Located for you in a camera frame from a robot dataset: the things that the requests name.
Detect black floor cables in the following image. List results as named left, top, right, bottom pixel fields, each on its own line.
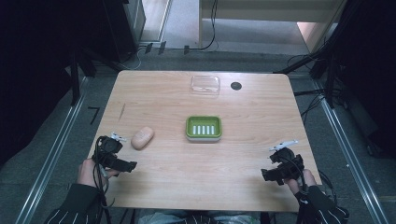
left=286, top=53, right=331, bottom=125

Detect clear plastic container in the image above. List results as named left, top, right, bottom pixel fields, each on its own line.
left=190, top=75, right=221, bottom=96

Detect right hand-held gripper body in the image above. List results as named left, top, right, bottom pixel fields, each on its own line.
left=260, top=147, right=305, bottom=187

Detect person's right hand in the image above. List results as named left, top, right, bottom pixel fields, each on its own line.
left=284, top=168, right=318, bottom=196

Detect metal floor rail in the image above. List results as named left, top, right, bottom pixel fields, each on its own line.
left=14, top=77, right=91, bottom=224
left=313, top=79, right=390, bottom=224

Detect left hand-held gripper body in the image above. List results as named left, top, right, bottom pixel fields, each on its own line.
left=94, top=135, right=138, bottom=175

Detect green soap dish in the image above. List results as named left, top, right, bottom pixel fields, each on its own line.
left=185, top=115, right=223, bottom=144

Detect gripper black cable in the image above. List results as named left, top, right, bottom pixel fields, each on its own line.
left=278, top=154, right=308, bottom=192
left=92, top=135, right=117, bottom=224

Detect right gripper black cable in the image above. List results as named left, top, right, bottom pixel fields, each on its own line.
left=278, top=154, right=308, bottom=192

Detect black metal stand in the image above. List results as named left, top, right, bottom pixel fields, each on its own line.
left=273, top=18, right=347, bottom=110
left=68, top=49, right=125, bottom=107

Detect white furniture frame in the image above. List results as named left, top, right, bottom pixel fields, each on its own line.
left=198, top=0, right=347, bottom=53

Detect person's left hand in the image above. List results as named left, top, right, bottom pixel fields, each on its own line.
left=77, top=157, right=121, bottom=189

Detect black hanging cable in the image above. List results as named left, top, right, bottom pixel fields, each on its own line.
left=183, top=0, right=219, bottom=56

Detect black cabinet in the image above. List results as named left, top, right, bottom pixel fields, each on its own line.
left=101, top=0, right=148, bottom=63

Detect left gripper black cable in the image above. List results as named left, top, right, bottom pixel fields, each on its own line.
left=92, top=135, right=117, bottom=224

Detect person's lap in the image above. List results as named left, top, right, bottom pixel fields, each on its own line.
left=135, top=208, right=262, bottom=224

